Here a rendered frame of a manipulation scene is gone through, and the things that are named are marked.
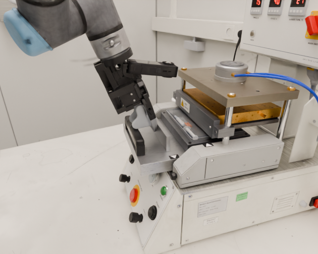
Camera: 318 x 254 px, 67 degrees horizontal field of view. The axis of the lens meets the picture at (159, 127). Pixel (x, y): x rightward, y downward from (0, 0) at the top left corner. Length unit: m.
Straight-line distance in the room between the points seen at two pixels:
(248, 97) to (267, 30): 0.27
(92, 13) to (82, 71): 1.52
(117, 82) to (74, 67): 1.44
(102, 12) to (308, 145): 0.55
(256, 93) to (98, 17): 0.34
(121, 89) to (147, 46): 1.62
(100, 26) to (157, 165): 0.30
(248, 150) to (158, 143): 0.21
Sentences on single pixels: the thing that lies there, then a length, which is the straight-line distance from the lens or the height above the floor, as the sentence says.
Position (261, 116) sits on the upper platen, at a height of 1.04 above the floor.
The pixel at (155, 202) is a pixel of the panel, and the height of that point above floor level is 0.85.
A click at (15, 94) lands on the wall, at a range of 1.98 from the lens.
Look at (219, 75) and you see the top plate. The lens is 0.62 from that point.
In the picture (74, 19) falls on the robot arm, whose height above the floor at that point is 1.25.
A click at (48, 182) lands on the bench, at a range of 0.90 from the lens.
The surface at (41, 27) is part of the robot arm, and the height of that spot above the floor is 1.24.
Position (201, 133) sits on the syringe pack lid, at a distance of 0.58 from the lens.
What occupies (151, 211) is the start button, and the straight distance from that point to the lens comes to 0.60.
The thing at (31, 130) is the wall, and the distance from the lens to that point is 2.08.
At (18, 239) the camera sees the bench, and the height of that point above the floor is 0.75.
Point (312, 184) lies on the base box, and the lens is 0.76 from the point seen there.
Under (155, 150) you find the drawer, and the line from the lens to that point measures 0.57.
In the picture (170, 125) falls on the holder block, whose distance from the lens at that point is 0.64.
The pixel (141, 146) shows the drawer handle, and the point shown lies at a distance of 0.54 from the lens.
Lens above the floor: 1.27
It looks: 26 degrees down
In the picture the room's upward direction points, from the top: straight up
